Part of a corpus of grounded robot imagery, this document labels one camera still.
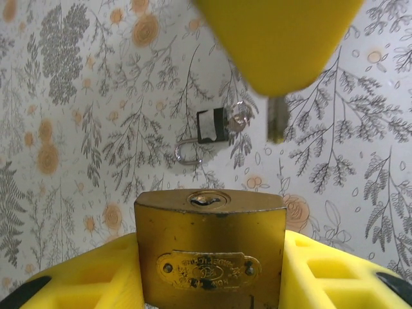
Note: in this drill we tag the small metal key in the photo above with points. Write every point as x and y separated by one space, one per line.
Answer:
276 122

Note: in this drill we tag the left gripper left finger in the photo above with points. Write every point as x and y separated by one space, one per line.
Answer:
96 277

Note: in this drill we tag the brass padlock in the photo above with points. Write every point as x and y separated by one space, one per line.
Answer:
209 231

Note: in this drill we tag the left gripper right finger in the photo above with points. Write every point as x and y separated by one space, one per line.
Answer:
338 283

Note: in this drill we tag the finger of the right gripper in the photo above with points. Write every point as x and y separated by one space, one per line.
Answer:
280 42

